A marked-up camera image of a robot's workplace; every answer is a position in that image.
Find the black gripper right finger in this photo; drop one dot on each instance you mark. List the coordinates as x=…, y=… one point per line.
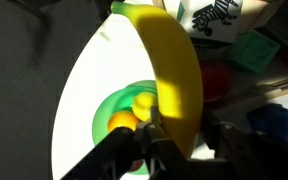
x=242, y=156

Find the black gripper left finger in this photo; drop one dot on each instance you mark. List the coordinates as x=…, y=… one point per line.
x=116, y=153

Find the yellow banana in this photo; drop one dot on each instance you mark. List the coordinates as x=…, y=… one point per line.
x=176, y=69

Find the wooden crate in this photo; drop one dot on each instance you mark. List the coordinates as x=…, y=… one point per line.
x=267, y=18

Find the dark purple plum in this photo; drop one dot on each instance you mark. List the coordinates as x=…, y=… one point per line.
x=136, y=165

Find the orange fruit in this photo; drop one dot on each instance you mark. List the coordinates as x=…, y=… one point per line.
x=122, y=119

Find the blue cube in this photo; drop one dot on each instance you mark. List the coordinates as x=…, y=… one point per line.
x=271, y=118

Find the yellow lemon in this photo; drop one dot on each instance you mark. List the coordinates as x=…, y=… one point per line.
x=142, y=104

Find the green plastic bowl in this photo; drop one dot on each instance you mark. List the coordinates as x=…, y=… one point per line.
x=120, y=100

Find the red tomato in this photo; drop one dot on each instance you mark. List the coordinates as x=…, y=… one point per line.
x=217, y=80

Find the green toy cube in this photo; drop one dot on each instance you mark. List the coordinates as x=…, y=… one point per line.
x=252, y=52

